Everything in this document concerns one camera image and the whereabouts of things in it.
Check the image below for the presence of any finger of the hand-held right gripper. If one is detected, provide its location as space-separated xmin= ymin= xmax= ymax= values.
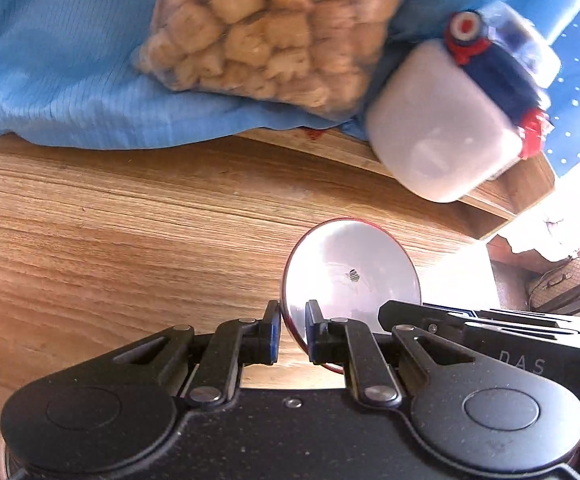
xmin=377 ymin=300 xmax=477 ymax=346

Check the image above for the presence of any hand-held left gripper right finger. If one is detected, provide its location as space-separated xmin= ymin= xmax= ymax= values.
xmin=306 ymin=299 xmax=477 ymax=409

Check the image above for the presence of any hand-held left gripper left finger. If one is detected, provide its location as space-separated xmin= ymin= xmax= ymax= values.
xmin=105 ymin=300 xmax=282 ymax=407

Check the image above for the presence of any red-rimmed white bowl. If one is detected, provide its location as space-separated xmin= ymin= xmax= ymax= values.
xmin=280 ymin=217 xmax=421 ymax=373

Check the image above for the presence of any brown patterned handbag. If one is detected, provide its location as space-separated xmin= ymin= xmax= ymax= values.
xmin=526 ymin=255 xmax=580 ymax=311

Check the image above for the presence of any white crumpled cloth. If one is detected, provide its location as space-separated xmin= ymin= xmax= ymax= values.
xmin=500 ymin=210 xmax=580 ymax=262

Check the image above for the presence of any white plastic bottle red cap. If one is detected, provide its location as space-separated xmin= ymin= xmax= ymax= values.
xmin=365 ymin=0 xmax=563 ymax=204

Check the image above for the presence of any clear bag of puffed snacks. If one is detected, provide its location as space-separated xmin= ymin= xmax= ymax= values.
xmin=131 ymin=0 xmax=418 ymax=121

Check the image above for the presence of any light blue striped cloth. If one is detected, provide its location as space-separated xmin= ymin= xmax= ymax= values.
xmin=0 ymin=0 xmax=580 ymax=157

